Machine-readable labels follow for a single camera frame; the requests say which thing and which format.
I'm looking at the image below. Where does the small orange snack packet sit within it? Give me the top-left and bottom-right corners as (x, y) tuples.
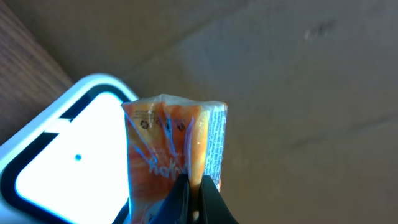
(121, 94), (228, 223)

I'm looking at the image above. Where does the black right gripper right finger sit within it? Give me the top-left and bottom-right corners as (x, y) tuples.
(198, 175), (238, 224)

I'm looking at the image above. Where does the white barcode scanner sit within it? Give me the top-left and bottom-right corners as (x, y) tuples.
(1, 74), (137, 223)

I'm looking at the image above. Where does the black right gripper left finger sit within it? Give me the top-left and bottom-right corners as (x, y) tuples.
(149, 174), (190, 224)

